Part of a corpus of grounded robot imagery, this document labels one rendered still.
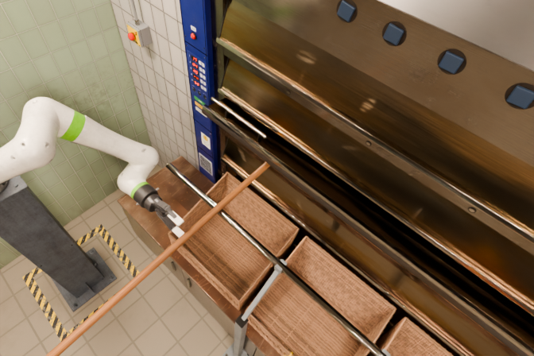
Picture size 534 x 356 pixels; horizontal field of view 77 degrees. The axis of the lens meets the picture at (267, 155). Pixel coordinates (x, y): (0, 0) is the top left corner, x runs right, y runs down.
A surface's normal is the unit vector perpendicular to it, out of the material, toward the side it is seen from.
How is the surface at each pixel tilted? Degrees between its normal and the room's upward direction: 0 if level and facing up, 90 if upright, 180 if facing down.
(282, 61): 70
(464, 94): 90
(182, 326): 0
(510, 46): 0
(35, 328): 0
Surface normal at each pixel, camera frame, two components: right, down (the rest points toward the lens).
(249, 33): -0.59, 0.31
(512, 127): -0.66, 0.55
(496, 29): 0.09, -0.62
